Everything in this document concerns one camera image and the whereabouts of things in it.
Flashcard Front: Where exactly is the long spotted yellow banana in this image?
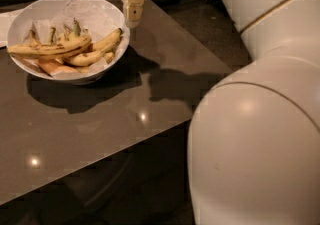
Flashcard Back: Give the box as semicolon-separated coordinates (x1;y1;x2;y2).
7;33;92;59

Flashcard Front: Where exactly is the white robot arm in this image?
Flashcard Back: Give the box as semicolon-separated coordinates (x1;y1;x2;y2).
187;0;320;225

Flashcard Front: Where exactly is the right yellow banana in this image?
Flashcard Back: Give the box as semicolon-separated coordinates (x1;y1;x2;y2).
90;28;123;51

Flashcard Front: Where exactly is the white ceramic bowl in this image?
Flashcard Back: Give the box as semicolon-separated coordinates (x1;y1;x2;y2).
7;0;130;85

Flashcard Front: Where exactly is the lower yellow banana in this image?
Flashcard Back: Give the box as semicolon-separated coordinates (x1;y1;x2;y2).
64;51;103;67

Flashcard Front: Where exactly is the orange peeled banana piece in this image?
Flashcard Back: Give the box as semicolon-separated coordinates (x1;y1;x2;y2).
36;60;76;75

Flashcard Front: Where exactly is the white napkin on table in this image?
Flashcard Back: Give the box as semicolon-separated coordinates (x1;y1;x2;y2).
0;9;21;48

